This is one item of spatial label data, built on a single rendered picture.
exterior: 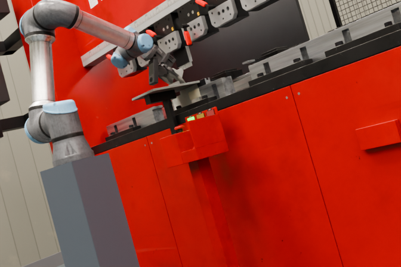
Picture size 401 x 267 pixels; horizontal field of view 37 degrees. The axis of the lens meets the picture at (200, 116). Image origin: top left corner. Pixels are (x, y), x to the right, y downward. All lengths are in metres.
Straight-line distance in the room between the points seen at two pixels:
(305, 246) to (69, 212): 0.87
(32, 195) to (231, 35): 3.24
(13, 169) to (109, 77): 2.50
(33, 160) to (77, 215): 3.94
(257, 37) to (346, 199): 1.29
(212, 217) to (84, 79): 1.47
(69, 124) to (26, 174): 3.81
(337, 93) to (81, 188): 0.92
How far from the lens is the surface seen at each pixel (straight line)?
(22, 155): 5.95
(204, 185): 2.29
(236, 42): 3.23
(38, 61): 2.34
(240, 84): 2.87
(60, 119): 2.14
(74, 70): 3.47
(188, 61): 2.75
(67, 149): 2.13
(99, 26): 2.37
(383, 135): 1.92
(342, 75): 1.99
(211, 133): 2.26
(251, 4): 2.37
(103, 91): 3.51
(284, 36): 2.99
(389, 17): 2.02
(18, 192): 5.85
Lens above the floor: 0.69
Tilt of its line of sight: 3 degrees up
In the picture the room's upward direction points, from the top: 16 degrees counter-clockwise
